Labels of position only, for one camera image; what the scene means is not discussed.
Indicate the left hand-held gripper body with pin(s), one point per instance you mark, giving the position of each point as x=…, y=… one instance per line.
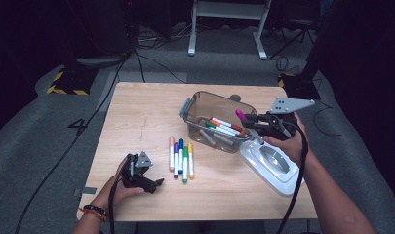
x=133, y=177

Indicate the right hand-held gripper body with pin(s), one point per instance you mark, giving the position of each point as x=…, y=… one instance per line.
x=279, y=126

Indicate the magenta marker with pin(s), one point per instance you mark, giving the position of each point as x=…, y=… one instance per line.
x=240, y=114

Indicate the bright red marker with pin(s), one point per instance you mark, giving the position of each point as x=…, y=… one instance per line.
x=226, y=123

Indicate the purple marker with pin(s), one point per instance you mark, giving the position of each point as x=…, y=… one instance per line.
x=176, y=161

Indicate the peach marker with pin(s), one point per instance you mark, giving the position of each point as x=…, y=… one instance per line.
x=171, y=156

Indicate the light green marker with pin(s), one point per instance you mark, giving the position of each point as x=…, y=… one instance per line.
x=185, y=164

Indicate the orange marker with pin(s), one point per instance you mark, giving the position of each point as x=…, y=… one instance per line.
x=215, y=123

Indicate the yellow marker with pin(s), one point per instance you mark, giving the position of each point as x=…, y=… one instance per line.
x=190, y=161

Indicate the clear grey storage box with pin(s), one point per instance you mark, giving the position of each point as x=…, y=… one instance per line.
x=214, y=104

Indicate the black marker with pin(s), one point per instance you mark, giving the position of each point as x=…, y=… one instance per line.
x=206, y=136

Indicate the person's right hand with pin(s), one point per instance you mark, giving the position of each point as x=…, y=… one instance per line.
x=296, y=146

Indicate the person's left hand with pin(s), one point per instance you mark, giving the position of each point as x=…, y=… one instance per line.
x=112, y=195

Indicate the small grey round disc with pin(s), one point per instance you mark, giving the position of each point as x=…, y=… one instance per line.
x=235, y=97

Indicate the black base with hazard stripes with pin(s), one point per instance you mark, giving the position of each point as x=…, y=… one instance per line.
x=76, y=81
x=302, y=87

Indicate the grey tape strip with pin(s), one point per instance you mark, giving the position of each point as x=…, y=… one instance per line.
x=89, y=190

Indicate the black tripod stand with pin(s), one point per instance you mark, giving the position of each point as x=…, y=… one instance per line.
x=296, y=35

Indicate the dark curtain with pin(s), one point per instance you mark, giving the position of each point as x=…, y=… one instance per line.
x=16, y=48
x=364, y=65

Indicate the flat grey stand base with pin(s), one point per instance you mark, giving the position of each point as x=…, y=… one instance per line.
x=97, y=61

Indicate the black stand pole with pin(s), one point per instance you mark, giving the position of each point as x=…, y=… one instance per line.
x=130, y=19

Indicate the white metal desk frame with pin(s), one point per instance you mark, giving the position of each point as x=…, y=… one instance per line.
x=229, y=9

